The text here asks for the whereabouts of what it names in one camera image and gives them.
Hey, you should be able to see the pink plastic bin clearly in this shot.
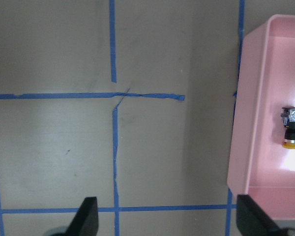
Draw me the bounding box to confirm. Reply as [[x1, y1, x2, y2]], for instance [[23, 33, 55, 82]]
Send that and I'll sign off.
[[227, 15, 295, 220]]

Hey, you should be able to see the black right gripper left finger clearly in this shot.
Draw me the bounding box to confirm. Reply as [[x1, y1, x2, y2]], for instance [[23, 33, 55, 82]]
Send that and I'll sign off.
[[64, 197, 99, 236]]

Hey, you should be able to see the yellow push button switch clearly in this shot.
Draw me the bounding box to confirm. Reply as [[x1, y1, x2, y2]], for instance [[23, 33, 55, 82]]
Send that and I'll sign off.
[[281, 107, 295, 149]]

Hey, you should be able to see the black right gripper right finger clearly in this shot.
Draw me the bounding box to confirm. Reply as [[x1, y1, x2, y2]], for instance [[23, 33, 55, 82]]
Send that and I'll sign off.
[[236, 195, 285, 236]]

